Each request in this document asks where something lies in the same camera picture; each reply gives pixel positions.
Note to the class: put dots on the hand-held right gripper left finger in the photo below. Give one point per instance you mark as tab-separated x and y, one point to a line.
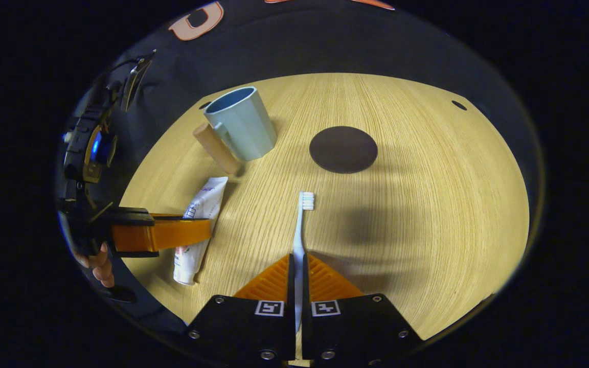
291	291

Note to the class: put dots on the black backdrop cloth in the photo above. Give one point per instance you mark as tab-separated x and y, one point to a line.
299	41

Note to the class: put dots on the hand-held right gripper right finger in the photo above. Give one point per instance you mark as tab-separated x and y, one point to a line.
306	286

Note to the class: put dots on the round dark brown coaster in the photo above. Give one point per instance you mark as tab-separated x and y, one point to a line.
343	150

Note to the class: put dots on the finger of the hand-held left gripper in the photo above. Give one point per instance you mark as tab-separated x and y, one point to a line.
131	215
166	234

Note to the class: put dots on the white toothbrush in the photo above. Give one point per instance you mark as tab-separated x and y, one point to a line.
299	240

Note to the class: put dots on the white toothpaste tube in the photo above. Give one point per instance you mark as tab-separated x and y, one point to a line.
205	204

